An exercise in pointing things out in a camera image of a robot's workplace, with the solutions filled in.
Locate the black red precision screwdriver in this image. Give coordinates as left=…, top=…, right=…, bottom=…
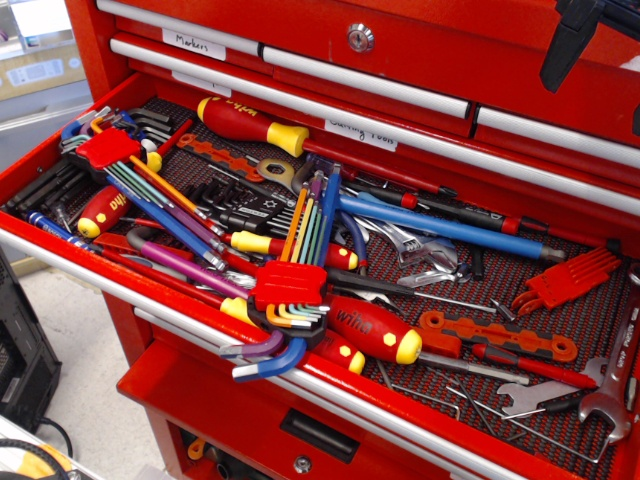
left=344, top=179, right=621, bottom=251

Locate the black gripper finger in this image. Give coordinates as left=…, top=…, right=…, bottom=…
left=540, top=0, right=604, bottom=93

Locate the long blue hex key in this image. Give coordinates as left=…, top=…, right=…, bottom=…
left=337, top=195, right=567, bottom=263

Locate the red tool chest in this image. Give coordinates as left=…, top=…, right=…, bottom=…
left=1, top=1, right=639, bottom=479

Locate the orange black key holder back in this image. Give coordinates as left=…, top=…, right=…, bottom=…
left=177, top=133, right=264, bottom=183

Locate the flat thin steel spanner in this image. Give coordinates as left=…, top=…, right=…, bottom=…
left=497, top=357, right=607, bottom=416

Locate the large red Wiha screwdriver front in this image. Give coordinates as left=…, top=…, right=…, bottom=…
left=325, top=294, right=529, bottom=385

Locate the blue pen screwdriver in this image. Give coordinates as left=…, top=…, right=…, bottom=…
left=26, top=211, right=92, bottom=251

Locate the red key holder right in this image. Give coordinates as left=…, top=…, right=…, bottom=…
left=511, top=247, right=622, bottom=316

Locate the large red wiha screwdriver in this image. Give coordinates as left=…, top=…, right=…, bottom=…
left=197, top=96, right=457, bottom=198
left=325, top=294, right=529, bottom=385

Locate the white Markers label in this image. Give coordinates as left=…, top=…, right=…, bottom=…
left=161, top=28, right=226, bottom=61

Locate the black Torx key set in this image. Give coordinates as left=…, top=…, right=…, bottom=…
left=187, top=179, right=294, bottom=237

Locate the white cutting tools label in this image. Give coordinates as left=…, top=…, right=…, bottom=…
left=324, top=120, right=398, bottom=152

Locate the large red Wiha screwdriver back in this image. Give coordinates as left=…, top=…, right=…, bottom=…
left=197, top=96, right=457, bottom=198

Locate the small red screwdriver right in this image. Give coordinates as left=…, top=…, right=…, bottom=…
left=472, top=344, right=598, bottom=389

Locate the large chrome open-end wrench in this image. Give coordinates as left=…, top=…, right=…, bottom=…
left=578, top=263, right=639, bottom=444

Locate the black computer case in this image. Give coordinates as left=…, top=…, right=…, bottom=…
left=1, top=256, right=62, bottom=433

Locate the loose thin hex key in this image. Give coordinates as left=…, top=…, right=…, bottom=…
left=444, top=384, right=612, bottom=464

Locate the chrome adjustable wrench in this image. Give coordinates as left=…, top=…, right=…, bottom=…
left=349, top=215, right=471, bottom=288

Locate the silver cabinet lock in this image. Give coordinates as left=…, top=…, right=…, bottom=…
left=347, top=23, right=375, bottom=53

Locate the purple long hex key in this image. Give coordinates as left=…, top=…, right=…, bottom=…
left=126, top=227, right=249, bottom=300

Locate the black Allen key set left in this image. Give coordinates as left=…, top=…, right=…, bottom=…
left=1, top=160, right=87, bottom=214

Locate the small red Wiha screwdriver left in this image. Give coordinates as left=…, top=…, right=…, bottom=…
left=78, top=185, right=131, bottom=239

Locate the rainbow allen key set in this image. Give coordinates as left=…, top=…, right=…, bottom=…
left=220, top=165, right=341, bottom=382
left=59, top=107, right=228, bottom=271

